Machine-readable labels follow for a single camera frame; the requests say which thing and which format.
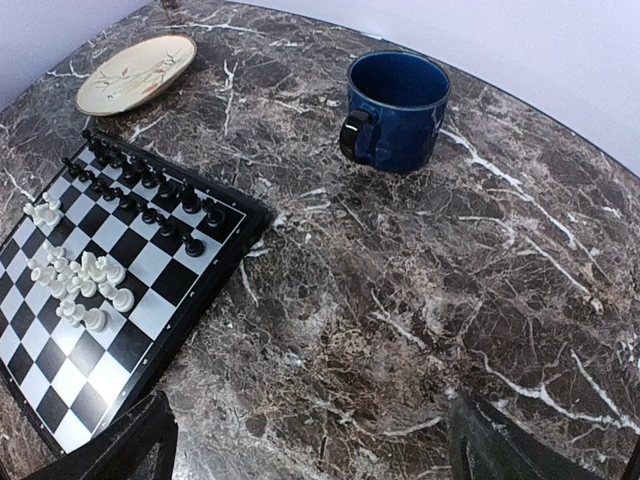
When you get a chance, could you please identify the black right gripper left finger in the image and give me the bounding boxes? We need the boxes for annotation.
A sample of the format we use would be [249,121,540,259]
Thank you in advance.
[28,391,178,480]

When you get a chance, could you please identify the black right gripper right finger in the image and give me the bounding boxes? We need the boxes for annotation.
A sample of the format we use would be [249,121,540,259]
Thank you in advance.
[448,393,598,479]

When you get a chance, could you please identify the white chess bishop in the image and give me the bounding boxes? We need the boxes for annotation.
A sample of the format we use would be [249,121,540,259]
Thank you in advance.
[72,305,106,332]

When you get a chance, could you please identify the black chess pawn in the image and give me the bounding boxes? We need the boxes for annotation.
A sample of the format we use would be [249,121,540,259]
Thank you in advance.
[181,233,205,257]

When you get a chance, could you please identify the black chess rook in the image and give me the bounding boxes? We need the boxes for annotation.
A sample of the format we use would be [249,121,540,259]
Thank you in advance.
[203,198,226,228]

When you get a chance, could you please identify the white chess pawn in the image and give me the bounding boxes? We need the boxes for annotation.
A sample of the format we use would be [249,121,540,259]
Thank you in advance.
[42,192,62,214]

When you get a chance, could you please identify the black and white chessboard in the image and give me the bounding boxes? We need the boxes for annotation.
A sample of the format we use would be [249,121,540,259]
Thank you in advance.
[1,130,272,456]

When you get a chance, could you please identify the blue enamel mug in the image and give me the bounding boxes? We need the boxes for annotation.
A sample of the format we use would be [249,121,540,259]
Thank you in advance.
[338,51,451,174]

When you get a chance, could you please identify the cream plate with bird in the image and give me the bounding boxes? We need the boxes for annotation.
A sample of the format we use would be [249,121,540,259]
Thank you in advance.
[75,35,197,116]

